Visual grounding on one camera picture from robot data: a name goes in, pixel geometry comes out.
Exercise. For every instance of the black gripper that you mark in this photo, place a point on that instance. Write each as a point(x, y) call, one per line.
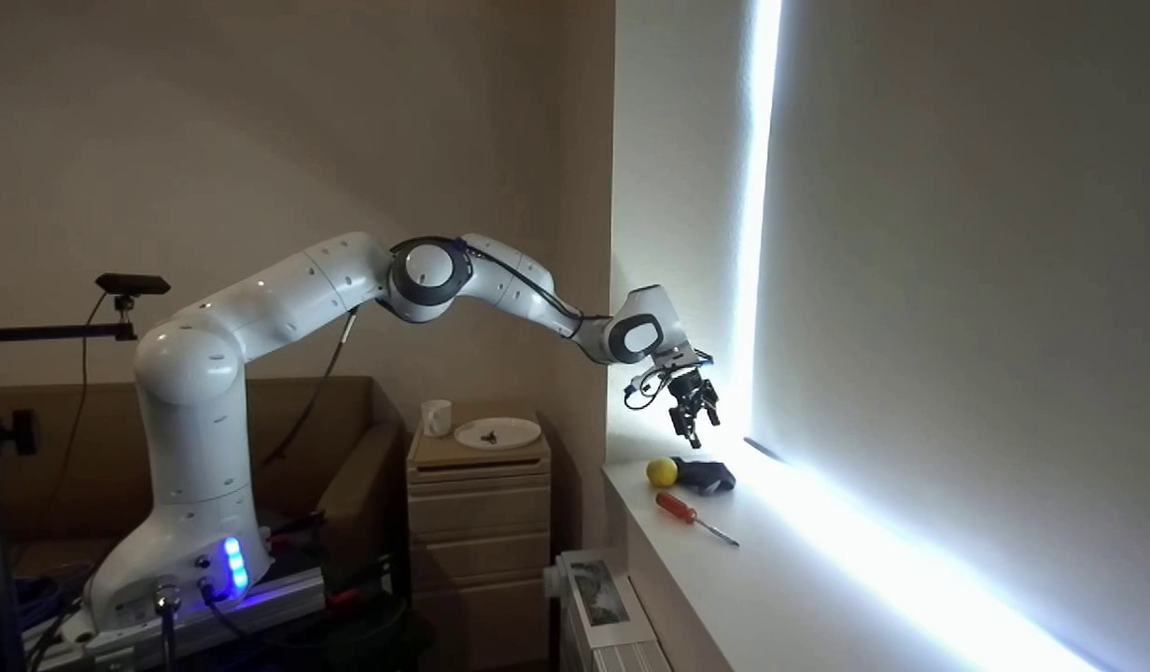
point(688, 378)

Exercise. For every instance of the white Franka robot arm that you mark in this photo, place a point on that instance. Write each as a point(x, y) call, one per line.
point(204, 412)

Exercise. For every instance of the robot base mounting platform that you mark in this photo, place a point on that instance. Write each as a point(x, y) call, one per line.
point(140, 627)

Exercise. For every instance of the white windowsill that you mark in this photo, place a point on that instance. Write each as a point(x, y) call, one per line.
point(775, 584)

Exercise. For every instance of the yellow ball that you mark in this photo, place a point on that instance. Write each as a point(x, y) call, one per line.
point(664, 473)

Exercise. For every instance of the white plate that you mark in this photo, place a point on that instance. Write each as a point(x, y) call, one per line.
point(497, 433)

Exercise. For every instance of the white radiator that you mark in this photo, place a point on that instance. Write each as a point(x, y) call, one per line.
point(619, 647)

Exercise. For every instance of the light wooden drawer nightstand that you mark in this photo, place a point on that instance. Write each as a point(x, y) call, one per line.
point(479, 545)

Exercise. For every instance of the white mug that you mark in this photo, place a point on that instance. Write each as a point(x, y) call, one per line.
point(434, 419)

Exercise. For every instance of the grey roller blind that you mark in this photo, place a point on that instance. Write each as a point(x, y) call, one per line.
point(973, 274)

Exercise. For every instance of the black boom rod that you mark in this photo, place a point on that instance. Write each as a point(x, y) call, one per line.
point(54, 335)

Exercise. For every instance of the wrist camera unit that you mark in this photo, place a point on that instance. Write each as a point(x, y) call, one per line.
point(642, 388)

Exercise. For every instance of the black camera on boom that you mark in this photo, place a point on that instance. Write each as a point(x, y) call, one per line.
point(134, 285)

